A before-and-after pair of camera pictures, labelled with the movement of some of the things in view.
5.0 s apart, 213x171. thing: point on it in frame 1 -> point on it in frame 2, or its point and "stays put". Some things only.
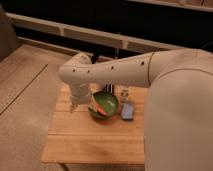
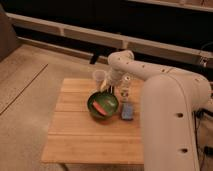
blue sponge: (127, 111) stays put
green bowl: (107, 102) stays put
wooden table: (76, 138) stays put
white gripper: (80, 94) -> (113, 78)
